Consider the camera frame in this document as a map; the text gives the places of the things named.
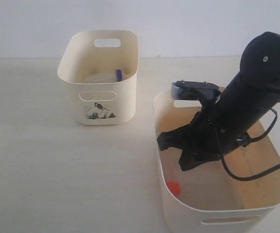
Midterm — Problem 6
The black cable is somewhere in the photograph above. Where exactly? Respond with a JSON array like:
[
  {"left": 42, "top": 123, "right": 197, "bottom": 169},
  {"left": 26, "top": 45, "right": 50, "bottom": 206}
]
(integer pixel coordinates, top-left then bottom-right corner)
[{"left": 207, "top": 0, "right": 280, "bottom": 181}]

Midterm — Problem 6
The blue-capped tube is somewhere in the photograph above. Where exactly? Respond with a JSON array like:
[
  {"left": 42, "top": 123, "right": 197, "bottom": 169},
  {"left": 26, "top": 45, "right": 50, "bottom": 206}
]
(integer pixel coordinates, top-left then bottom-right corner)
[{"left": 83, "top": 69, "right": 123, "bottom": 83}]

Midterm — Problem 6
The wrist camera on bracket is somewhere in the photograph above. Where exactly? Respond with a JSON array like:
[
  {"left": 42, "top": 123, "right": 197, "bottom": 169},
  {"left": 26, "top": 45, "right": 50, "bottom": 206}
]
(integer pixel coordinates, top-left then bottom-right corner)
[{"left": 171, "top": 80, "right": 221, "bottom": 101}]

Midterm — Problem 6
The orange-capped tube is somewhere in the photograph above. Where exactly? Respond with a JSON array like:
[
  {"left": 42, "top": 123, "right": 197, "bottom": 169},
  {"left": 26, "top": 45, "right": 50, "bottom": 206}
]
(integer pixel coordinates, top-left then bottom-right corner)
[{"left": 163, "top": 155, "right": 186, "bottom": 196}]

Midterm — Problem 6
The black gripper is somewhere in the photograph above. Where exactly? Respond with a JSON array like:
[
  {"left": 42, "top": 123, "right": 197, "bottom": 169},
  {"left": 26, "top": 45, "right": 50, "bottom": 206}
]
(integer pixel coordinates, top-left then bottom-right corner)
[{"left": 157, "top": 104, "right": 250, "bottom": 171}]

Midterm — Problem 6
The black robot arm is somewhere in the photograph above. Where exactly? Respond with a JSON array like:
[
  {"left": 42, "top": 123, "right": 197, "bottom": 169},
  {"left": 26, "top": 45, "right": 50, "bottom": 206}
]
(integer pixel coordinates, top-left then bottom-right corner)
[{"left": 157, "top": 32, "right": 280, "bottom": 171}]

